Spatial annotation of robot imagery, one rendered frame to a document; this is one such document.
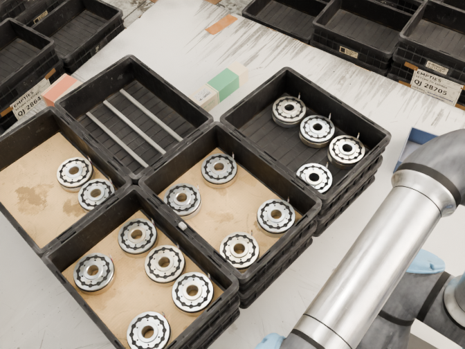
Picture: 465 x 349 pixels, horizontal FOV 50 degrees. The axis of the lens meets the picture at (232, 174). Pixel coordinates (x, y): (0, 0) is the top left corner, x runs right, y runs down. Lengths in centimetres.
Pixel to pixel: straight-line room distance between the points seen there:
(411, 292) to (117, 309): 69
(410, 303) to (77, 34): 209
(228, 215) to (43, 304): 57
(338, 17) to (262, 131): 123
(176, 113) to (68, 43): 115
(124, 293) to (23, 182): 48
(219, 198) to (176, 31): 88
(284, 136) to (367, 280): 93
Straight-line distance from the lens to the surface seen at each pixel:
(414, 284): 109
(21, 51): 252
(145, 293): 131
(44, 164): 160
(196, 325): 116
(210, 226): 137
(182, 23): 212
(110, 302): 133
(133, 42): 207
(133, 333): 126
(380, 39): 257
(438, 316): 110
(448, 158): 73
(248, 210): 139
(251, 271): 120
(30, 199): 154
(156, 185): 140
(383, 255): 67
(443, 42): 246
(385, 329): 113
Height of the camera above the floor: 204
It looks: 56 degrees down
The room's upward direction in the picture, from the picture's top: 4 degrees counter-clockwise
